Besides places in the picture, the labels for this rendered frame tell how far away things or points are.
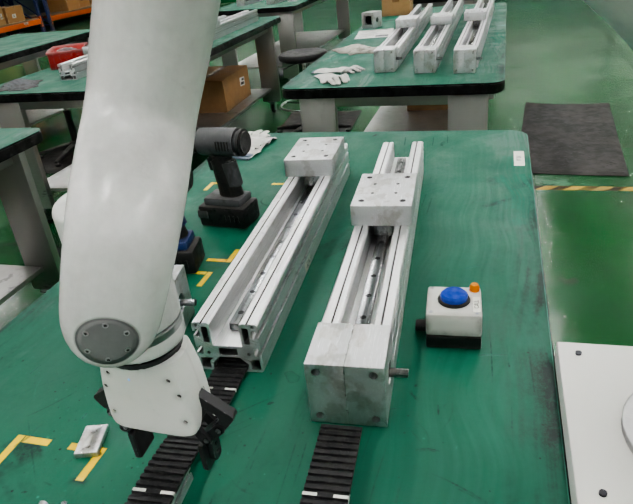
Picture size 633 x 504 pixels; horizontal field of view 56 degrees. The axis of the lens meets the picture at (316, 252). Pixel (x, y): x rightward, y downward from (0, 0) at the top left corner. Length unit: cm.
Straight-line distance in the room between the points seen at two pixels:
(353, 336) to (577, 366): 29
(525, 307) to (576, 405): 27
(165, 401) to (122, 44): 34
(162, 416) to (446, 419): 36
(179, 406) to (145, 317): 17
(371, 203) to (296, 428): 45
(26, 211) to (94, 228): 222
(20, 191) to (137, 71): 219
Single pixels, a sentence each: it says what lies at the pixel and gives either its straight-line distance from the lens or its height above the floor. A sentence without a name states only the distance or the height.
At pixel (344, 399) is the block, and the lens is 78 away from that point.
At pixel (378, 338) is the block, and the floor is 87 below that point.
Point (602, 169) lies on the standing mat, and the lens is 380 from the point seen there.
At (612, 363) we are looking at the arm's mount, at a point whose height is 81.
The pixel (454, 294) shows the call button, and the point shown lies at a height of 85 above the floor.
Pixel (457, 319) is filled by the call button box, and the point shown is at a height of 83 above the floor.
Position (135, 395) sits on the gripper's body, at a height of 95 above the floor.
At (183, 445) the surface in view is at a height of 81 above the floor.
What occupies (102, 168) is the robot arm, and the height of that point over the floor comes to 121.
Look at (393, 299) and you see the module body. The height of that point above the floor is 86.
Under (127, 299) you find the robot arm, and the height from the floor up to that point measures 112.
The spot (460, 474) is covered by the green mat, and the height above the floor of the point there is 78.
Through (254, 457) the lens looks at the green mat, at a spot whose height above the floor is 78.
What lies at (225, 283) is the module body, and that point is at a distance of 97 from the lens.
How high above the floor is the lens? 134
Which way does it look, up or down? 28 degrees down
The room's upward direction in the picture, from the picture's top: 6 degrees counter-clockwise
